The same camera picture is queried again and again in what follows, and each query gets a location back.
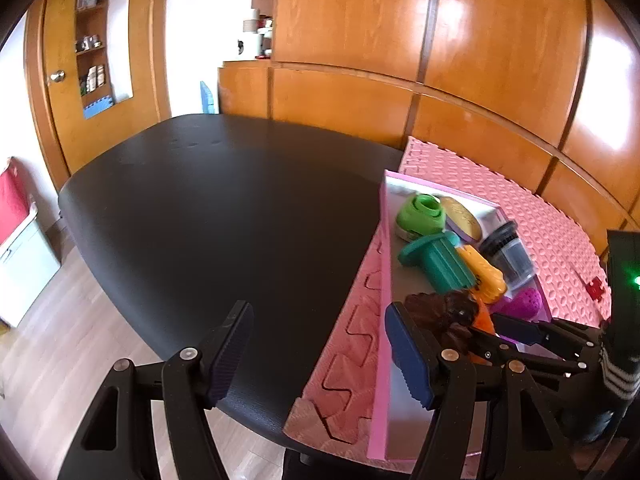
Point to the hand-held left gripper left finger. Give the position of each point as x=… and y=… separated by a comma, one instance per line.
x=227, y=355

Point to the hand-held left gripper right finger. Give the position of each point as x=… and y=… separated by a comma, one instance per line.
x=407, y=360

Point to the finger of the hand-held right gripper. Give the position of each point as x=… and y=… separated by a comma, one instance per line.
x=545, y=362
x=517, y=329

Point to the magenta dotted toy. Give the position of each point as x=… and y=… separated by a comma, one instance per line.
x=522, y=302

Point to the orange block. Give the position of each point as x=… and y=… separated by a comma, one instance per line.
x=484, y=319

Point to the brown flower-shaped toy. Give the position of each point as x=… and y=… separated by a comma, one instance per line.
x=450, y=315

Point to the black and clear cup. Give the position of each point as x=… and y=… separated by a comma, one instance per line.
x=512, y=260

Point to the pink-edged tray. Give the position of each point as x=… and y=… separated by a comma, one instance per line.
x=405, y=435

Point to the person's right forearm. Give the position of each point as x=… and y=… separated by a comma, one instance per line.
x=620, y=375

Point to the red block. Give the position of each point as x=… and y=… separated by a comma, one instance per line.
x=595, y=291

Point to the yellow and orange toy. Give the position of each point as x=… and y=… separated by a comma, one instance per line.
x=485, y=277

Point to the teal ribbed cylinder toy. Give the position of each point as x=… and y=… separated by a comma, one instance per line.
x=440, y=265

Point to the pink foam puzzle mat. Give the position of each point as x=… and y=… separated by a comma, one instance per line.
x=525, y=195

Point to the light green round toy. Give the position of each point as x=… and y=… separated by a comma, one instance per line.
x=420, y=212

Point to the pale green storage bin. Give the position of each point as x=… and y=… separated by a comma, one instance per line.
x=25, y=270

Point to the red bag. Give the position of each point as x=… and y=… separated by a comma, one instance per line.
x=10, y=200

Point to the wooden door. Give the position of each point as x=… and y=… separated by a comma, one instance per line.
x=65, y=130

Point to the small blue foam mat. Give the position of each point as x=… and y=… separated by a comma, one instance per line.
x=97, y=108

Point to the small shelf containers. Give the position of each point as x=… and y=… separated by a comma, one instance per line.
x=93, y=80
x=87, y=1
x=88, y=43

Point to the white kitchen appliance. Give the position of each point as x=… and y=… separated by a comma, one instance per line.
x=265, y=42

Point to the metal door knob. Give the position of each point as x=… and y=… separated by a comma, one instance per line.
x=57, y=76

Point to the wooden panelled wardrobe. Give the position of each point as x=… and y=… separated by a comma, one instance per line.
x=350, y=20

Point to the recessed wall shelf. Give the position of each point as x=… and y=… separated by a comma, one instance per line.
x=120, y=35

